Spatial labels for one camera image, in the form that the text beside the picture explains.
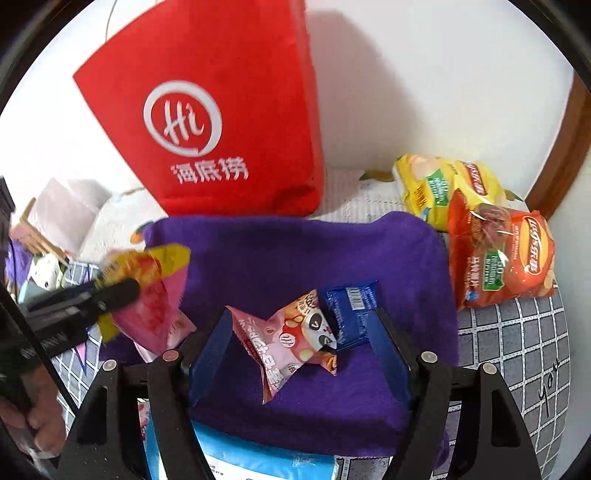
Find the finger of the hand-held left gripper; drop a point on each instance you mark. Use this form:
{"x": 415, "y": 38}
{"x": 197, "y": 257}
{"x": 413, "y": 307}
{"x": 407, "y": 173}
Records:
{"x": 111, "y": 295}
{"x": 69, "y": 334}

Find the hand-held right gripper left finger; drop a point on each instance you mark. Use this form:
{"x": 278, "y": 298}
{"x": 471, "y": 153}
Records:
{"x": 210, "y": 355}

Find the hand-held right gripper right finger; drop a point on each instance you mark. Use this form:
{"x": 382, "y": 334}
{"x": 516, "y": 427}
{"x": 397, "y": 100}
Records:
{"x": 390, "y": 355}

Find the yellow and pink snack packet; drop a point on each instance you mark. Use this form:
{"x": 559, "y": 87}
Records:
{"x": 147, "y": 304}

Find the small pink white packet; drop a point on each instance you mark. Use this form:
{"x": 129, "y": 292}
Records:
{"x": 180, "y": 327}

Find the blue snack packet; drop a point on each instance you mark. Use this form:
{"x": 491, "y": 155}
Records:
{"x": 351, "y": 318}

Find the pink panda snack packet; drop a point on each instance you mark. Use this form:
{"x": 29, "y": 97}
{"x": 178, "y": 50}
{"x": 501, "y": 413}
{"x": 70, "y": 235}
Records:
{"x": 286, "y": 341}

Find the person's left hand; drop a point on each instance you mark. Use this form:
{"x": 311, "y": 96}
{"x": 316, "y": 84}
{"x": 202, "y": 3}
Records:
{"x": 48, "y": 415}

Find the light blue plastic box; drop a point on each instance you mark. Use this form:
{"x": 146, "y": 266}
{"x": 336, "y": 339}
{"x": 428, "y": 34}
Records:
{"x": 32, "y": 290}

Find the white plush toy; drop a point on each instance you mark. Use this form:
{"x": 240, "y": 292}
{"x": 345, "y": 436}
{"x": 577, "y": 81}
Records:
{"x": 46, "y": 272}

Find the purple plush toy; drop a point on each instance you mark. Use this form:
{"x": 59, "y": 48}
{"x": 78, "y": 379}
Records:
{"x": 16, "y": 263}

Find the white plastic bag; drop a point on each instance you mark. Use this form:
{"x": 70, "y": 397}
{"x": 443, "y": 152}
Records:
{"x": 69, "y": 203}

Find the blue tissue pack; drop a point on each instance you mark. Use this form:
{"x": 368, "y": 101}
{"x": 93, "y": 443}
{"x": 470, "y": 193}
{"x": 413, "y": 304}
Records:
{"x": 258, "y": 452}

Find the purple towel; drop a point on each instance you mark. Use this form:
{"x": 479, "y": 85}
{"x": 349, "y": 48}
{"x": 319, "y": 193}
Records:
{"x": 277, "y": 258}

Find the orange chips bag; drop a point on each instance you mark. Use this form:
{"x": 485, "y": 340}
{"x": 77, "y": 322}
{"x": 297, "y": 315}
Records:
{"x": 498, "y": 258}

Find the yellow chips bag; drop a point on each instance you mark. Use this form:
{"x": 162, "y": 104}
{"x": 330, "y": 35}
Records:
{"x": 434, "y": 184}

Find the red paper shopping bag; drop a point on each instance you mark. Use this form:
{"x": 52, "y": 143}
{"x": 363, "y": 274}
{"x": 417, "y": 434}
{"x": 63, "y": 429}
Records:
{"x": 207, "y": 115}

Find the brown wooden door frame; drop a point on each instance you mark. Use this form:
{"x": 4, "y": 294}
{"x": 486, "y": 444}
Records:
{"x": 563, "y": 157}

